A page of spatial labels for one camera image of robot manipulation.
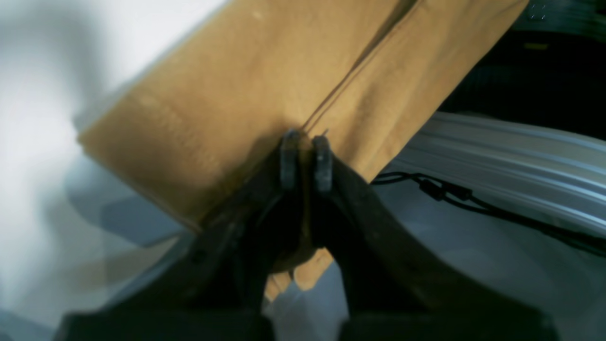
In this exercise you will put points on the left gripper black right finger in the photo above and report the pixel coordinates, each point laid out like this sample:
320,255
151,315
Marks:
396,288

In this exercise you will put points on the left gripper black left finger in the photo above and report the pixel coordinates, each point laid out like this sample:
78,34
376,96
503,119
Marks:
214,291

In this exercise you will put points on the brown t-shirt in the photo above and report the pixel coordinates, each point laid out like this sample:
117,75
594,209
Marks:
370,73

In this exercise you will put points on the aluminium extrusion rail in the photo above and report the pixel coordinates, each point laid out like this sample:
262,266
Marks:
555,172

